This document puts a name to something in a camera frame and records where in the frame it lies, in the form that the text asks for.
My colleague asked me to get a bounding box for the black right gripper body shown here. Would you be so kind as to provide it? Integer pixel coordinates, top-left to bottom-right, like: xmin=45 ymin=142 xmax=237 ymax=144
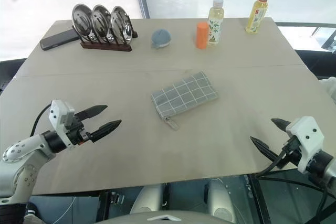
xmin=275 ymin=140 xmax=302 ymax=169

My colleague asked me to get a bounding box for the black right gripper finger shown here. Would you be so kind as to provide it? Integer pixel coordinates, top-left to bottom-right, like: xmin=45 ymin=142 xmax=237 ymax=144
xmin=250 ymin=136 xmax=281 ymax=163
xmin=270 ymin=118 xmax=291 ymax=132

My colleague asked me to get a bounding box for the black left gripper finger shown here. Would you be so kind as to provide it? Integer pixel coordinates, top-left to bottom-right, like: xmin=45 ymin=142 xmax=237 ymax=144
xmin=89 ymin=119 xmax=122 ymax=143
xmin=75 ymin=104 xmax=109 ymax=120

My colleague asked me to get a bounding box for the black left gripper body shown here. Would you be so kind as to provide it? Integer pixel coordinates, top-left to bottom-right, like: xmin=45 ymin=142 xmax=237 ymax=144
xmin=65 ymin=115 xmax=93 ymax=146

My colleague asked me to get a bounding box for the grey checked cloth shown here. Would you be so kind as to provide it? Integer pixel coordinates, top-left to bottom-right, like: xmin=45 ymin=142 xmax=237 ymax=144
xmin=151 ymin=70 xmax=220 ymax=131

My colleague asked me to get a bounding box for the white object at table side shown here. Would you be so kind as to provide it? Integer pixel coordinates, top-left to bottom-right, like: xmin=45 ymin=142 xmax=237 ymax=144
xmin=319 ymin=76 xmax=336 ymax=95

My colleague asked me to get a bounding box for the brown wooden plate rack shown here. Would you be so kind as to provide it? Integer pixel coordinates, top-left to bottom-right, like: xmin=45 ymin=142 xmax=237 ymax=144
xmin=71 ymin=24 xmax=139 ymax=53

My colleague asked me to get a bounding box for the grey rounded robot leg shell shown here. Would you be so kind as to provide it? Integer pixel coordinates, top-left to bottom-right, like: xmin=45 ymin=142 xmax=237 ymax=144
xmin=130 ymin=184 xmax=169 ymax=216
xmin=206 ymin=178 xmax=238 ymax=220

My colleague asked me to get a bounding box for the black smartphone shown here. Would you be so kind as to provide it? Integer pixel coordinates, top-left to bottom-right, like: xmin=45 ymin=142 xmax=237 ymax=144
xmin=39 ymin=29 xmax=81 ymax=51

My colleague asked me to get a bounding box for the round steel plate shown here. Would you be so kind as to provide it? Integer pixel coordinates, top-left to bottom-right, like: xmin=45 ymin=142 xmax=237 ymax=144
xmin=110 ymin=5 xmax=133 ymax=44
xmin=71 ymin=4 xmax=94 ymax=38
xmin=91 ymin=4 xmax=112 ymax=42

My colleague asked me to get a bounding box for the grey-blue round pouch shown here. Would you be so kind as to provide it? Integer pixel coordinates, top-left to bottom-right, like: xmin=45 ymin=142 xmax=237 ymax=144
xmin=151 ymin=28 xmax=172 ymax=50

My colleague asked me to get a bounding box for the silver robot torso shell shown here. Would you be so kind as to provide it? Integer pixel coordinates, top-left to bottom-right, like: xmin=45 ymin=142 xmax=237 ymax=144
xmin=96 ymin=209 xmax=220 ymax=224

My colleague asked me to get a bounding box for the yellow drink bottle green cap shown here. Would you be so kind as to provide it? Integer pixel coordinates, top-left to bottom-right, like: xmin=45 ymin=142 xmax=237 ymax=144
xmin=245 ymin=0 xmax=273 ymax=35

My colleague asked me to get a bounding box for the orange cylinder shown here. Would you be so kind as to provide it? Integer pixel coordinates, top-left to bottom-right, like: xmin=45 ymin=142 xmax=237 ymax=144
xmin=196 ymin=22 xmax=211 ymax=49

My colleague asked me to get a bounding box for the yellow drink bottle floral label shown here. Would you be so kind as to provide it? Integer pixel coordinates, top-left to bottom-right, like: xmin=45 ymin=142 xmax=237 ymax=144
xmin=207 ymin=0 xmax=226 ymax=47

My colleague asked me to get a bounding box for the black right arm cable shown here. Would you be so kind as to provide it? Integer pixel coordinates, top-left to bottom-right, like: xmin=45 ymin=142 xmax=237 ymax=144
xmin=256 ymin=148 xmax=336 ymax=224

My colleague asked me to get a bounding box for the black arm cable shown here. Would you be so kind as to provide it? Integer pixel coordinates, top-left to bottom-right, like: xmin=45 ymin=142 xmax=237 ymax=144
xmin=256 ymin=148 xmax=336 ymax=224
xmin=31 ymin=104 xmax=52 ymax=137

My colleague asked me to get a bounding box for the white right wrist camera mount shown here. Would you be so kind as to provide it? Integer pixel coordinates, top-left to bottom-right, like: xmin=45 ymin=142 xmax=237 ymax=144
xmin=285 ymin=116 xmax=325 ymax=174

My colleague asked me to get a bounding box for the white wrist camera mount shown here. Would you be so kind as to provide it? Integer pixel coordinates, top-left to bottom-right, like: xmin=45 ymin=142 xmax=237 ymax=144
xmin=285 ymin=116 xmax=325 ymax=174
xmin=48 ymin=99 xmax=77 ymax=148

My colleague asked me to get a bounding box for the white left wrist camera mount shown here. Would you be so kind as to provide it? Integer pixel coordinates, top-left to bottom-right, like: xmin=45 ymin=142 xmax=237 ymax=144
xmin=48 ymin=99 xmax=77 ymax=148

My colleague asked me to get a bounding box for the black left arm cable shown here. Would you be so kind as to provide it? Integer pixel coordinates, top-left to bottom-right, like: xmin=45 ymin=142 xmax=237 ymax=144
xmin=31 ymin=104 xmax=52 ymax=137

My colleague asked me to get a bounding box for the dark metal frame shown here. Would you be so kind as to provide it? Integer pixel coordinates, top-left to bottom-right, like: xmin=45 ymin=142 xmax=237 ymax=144
xmin=274 ymin=21 xmax=336 ymax=51

